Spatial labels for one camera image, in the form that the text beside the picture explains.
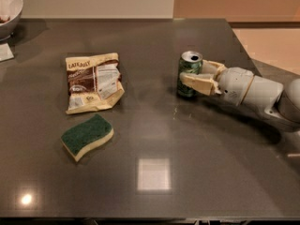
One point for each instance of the white paper card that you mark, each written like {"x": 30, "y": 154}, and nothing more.
{"x": 5, "y": 52}

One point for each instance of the cream brown snack bag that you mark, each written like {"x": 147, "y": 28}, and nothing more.
{"x": 94, "y": 82}

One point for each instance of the green yellow sponge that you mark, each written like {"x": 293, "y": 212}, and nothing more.
{"x": 87, "y": 136}

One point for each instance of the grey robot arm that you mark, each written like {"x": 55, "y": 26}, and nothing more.
{"x": 250, "y": 94}

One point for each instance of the green soda can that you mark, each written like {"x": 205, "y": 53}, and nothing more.
{"x": 190, "y": 63}

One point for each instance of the white bowl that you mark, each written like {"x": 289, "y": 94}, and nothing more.
{"x": 10, "y": 14}

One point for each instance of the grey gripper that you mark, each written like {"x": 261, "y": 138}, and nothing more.
{"x": 233, "y": 85}

